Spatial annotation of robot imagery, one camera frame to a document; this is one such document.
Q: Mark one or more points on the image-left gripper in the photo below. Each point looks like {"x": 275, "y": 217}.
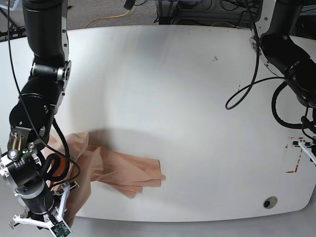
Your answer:
{"x": 38, "y": 199}

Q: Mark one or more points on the peach T-shirt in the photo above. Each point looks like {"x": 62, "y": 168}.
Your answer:
{"x": 125, "y": 173}

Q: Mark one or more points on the red tape rectangle marking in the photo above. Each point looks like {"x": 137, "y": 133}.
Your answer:
{"x": 291, "y": 156}

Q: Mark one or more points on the image-left white wrist camera mount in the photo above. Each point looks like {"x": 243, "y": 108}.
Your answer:
{"x": 57, "y": 227}

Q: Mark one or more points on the right table cable grommet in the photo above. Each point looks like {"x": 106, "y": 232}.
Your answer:
{"x": 270, "y": 202}

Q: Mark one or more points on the image-right white wrist camera mount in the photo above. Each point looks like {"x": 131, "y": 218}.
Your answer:
{"x": 306, "y": 149}

